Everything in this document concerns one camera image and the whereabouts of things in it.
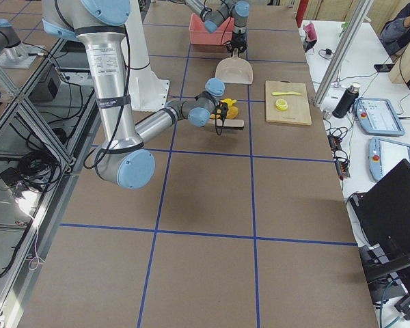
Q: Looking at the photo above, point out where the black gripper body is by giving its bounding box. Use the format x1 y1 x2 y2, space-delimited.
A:
214 102 229 120
225 32 247 54

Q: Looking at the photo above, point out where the yellow toy corn cob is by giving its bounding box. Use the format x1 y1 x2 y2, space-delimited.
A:
210 98 237 120

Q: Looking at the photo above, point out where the beige hand brush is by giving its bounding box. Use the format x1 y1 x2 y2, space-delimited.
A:
213 119 245 130

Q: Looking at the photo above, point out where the beige plastic dustpan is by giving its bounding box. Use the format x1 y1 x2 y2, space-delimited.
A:
215 49 254 85

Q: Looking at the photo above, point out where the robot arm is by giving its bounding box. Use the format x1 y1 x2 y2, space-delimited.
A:
184 1 250 54
42 1 225 189

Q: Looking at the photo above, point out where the pink plastic bin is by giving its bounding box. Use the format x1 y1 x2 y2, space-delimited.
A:
189 14 234 46

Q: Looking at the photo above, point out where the yellow lemon slice toy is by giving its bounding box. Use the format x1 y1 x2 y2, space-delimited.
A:
275 98 288 111

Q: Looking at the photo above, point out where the yellow plastic knife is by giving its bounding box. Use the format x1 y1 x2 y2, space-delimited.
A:
271 91 302 96

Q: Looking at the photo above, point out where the pink cloth on stand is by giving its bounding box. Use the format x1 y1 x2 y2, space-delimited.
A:
303 22 318 53

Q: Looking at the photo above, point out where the wooden cutting board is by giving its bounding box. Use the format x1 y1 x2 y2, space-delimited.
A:
265 81 312 126

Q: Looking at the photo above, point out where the black water bottle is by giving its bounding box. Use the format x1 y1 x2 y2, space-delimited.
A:
332 82 361 118

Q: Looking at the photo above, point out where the black power strip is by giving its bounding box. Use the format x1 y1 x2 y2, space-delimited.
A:
327 135 351 180

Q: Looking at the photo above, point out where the upper teach pendant tablet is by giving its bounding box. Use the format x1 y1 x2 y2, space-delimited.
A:
354 98 405 137

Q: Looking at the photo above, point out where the teach pendant tablet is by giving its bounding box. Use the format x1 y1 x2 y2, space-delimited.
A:
368 137 410 182
354 98 405 137

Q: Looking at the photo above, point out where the person in background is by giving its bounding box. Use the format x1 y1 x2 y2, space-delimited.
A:
379 2 410 55

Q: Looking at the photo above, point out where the lower teach pendant tablet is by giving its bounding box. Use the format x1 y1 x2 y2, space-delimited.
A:
368 137 410 182

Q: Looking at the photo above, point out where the black monitor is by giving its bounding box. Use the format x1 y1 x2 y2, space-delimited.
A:
351 159 410 294

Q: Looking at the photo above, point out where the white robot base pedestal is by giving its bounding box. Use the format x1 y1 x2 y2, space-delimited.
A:
122 0 170 112

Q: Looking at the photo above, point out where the aluminium frame post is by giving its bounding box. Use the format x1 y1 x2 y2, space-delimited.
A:
313 0 374 107

